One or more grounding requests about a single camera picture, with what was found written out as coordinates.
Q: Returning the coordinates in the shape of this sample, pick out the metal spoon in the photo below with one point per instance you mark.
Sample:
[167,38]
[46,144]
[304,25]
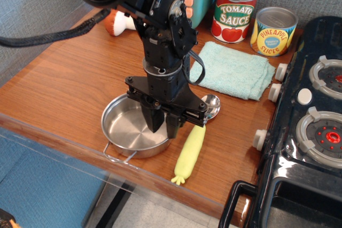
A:
[213,106]

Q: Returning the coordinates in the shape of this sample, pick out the black toy stove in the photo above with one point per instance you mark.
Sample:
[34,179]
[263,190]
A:
[299,174]

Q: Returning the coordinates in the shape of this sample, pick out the tomato sauce can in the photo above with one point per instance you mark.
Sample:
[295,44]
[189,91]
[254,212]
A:
[232,19]

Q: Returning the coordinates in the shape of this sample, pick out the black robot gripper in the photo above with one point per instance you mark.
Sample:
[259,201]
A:
[165,96]

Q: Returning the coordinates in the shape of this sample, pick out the yellow toy corn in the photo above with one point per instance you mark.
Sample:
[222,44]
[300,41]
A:
[189,155]

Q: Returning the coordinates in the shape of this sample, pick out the white stove knob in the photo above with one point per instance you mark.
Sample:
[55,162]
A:
[274,92]
[281,71]
[259,139]

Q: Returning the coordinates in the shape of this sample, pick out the white stove knob middle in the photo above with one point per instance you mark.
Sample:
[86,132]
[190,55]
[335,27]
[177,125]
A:
[274,92]

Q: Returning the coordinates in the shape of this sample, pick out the pineapple slices can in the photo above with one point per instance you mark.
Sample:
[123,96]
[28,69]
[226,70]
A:
[273,31]

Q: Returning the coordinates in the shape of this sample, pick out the plush brown white mushroom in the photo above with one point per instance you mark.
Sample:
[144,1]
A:
[116,23]

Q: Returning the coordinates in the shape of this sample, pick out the small stainless steel pot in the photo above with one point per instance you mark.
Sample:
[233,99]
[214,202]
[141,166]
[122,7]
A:
[124,126]

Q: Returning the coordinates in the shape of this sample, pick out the light teal folded cloth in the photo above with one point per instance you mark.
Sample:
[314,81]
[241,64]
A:
[235,73]

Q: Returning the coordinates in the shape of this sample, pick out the white stove knob upper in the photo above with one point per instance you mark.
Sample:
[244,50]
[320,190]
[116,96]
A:
[281,71]

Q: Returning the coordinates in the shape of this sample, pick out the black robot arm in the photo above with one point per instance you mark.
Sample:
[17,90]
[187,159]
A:
[168,40]

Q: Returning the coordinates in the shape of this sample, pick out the white stove knob lower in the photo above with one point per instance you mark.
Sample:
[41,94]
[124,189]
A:
[259,139]

